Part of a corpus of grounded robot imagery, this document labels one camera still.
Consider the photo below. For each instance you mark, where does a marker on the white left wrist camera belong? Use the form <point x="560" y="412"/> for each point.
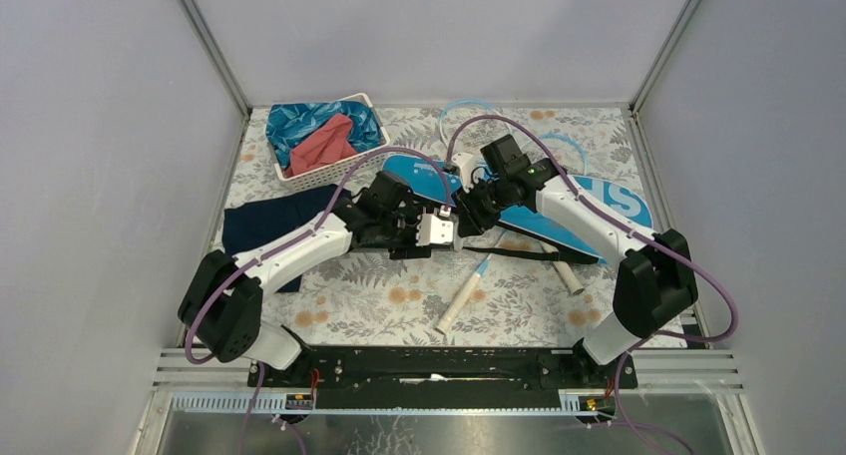
<point x="434" y="230"/>

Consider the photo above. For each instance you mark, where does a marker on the white perforated plastic basket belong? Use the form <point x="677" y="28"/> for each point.
<point x="334" y="173"/>

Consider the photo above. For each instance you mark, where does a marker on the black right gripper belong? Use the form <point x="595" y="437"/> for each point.
<point x="471" y="223"/>

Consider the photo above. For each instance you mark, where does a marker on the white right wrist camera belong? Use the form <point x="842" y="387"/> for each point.
<point x="468" y="168"/>

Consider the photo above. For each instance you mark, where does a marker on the floral patterned table mat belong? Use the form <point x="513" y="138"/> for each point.
<point x="364" y="298"/>

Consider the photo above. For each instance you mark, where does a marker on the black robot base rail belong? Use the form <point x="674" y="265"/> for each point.
<point x="349" y="377"/>

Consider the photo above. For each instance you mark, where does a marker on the salmon pink towel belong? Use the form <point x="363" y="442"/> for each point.
<point x="325" y="147"/>

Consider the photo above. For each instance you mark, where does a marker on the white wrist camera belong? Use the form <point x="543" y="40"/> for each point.
<point x="434" y="230"/>
<point x="468" y="168"/>

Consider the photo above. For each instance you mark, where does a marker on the teal leaf-patterned cloth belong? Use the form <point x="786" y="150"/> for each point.
<point x="289" y="125"/>

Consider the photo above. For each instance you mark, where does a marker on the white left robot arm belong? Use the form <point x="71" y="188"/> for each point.
<point x="222" y="309"/>

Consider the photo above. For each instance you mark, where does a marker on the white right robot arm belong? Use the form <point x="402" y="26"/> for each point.
<point x="653" y="286"/>

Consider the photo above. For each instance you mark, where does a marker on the blue racket cover bag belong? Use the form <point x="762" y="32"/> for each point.
<point x="425" y="183"/>

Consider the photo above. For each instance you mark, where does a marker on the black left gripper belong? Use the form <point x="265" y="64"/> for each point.
<point x="411" y="214"/>

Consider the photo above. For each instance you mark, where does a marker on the black shuttlecock tube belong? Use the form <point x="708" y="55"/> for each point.
<point x="372" y="239"/>

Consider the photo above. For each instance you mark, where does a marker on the navy blue cloth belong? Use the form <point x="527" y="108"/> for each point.
<point x="258" y="223"/>

